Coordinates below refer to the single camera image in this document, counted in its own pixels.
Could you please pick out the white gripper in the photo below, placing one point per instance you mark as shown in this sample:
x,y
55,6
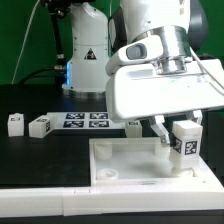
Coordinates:
x,y
137,92

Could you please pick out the white square tabletop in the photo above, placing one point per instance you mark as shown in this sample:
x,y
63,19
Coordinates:
x,y
135,161

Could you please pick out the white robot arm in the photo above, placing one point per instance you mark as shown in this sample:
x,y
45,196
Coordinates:
x,y
96,39

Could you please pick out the white fiducial tag plate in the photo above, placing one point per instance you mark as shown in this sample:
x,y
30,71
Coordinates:
x,y
84,121

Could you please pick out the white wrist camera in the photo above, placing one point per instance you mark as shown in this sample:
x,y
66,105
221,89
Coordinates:
x,y
139,52

